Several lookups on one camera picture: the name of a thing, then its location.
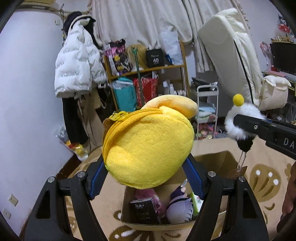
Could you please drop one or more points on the teal shopping bag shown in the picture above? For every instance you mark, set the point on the teal shopping bag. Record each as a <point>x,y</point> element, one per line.
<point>125,94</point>

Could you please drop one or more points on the white puffer jacket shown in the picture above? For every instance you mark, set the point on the white puffer jacket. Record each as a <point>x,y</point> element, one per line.
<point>79,67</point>

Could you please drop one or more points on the red gift bag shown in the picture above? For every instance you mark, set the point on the red gift bag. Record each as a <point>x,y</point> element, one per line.
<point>149,89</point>

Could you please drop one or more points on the purple haired plush doll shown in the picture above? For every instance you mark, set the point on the purple haired plush doll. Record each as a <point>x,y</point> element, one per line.
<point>180,206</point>

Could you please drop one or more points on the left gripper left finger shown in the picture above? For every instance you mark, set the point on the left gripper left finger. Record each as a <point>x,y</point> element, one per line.
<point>49,218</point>

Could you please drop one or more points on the wall power socket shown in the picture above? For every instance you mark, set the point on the wall power socket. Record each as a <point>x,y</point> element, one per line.
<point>13,200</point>

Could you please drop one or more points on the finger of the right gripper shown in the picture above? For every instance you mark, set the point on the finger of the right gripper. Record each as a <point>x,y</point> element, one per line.
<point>278,135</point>

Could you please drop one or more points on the black box with 40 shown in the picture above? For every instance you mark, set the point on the black box with 40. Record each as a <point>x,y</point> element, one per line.
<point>155,58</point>

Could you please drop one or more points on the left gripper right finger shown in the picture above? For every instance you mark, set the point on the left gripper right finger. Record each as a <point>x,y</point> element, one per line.
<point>243,219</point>

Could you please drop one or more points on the person right hand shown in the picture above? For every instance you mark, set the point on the person right hand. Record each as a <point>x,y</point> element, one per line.
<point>289,201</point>

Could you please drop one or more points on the beige trench coat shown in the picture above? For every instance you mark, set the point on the beige trench coat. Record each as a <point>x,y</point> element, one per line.
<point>92,124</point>

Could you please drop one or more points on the white rolling cart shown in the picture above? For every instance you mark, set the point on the white rolling cart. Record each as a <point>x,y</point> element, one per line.
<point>207,115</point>

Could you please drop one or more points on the white fluffy pompom keychain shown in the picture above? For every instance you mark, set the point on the white fluffy pompom keychain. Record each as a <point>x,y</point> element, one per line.
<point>243,139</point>

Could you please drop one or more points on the wooden bookshelf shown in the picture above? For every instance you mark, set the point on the wooden bookshelf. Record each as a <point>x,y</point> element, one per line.
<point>148,71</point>

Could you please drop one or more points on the white curtain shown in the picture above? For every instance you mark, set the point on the white curtain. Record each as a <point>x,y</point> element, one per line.
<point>141,22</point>

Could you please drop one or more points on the clear plastic bag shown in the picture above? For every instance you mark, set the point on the clear plastic bag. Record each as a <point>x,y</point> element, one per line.
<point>171,46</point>

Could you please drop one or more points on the green tissue pack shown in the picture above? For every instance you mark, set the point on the green tissue pack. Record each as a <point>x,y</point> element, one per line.
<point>196,203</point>

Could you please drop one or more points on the green pole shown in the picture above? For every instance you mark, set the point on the green pole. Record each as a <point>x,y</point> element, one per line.
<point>134,51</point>

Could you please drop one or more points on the pink plush bear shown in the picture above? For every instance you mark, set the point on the pink plush bear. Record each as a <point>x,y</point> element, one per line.
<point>150,193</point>

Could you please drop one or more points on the black Face tissue pack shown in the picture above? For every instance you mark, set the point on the black Face tissue pack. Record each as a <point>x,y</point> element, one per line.
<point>143,211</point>

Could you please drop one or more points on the yellow plush pouch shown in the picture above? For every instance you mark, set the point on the yellow plush pouch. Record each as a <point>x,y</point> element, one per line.
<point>145,148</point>

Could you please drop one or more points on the cardboard box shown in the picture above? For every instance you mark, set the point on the cardboard box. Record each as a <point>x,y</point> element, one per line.
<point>221,163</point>

